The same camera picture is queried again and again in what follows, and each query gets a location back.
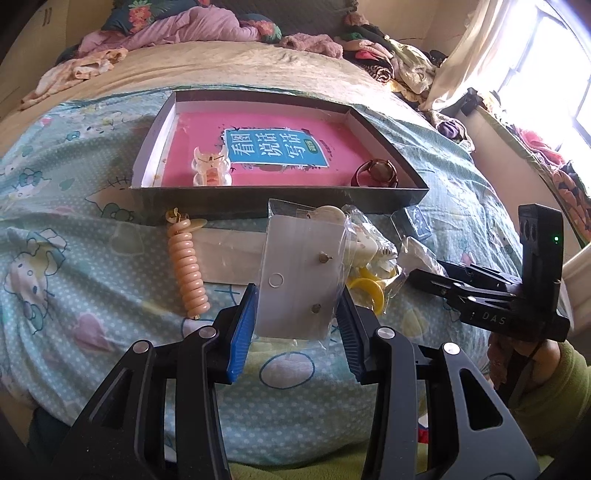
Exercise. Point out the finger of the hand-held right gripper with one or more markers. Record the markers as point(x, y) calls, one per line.
point(434, 285)
point(485, 279)

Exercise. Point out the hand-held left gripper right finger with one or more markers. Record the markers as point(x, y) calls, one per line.
point(351, 337)

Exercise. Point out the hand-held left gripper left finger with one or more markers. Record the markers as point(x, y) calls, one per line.
point(242, 332)

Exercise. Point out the bagged yellow hair clips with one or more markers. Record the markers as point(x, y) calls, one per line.
point(371, 290)

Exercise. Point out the bagged white earring card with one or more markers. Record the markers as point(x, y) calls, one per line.
point(295, 286)

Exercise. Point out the white hair claw clip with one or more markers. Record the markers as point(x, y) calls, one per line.
point(364, 247)

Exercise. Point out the grey cardboard box tray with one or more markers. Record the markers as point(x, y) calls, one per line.
point(277, 203)

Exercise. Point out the person's right hand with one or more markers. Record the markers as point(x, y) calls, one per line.
point(499, 364)

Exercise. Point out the clear bag with white trinket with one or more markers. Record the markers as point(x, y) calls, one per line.
point(418, 256)

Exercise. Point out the purple cloth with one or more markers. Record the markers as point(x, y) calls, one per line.
point(455, 131)

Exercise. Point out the clear hair claw clip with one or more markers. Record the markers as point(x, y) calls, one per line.
point(210, 166)

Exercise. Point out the cartoon cat printed blanket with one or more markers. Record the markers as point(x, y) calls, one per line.
point(69, 277)

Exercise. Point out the window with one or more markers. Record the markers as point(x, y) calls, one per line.
point(554, 78)

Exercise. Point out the pink book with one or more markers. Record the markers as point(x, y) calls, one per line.
point(194, 134)

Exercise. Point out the pile of mixed clothes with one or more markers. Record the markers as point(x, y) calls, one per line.
point(397, 64)

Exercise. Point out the cream curtain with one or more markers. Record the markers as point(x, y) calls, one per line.
point(480, 50)

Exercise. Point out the pink fuzzy garment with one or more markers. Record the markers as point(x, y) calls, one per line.
point(314, 45)

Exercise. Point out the grey quilted headboard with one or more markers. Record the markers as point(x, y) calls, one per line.
point(304, 16)

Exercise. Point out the peach frilled garment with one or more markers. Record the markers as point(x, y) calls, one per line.
point(78, 71)

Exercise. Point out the lilac garment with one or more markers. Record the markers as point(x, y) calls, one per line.
point(194, 27)

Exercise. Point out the cream wardrobe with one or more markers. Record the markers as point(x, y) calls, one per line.
point(46, 32)

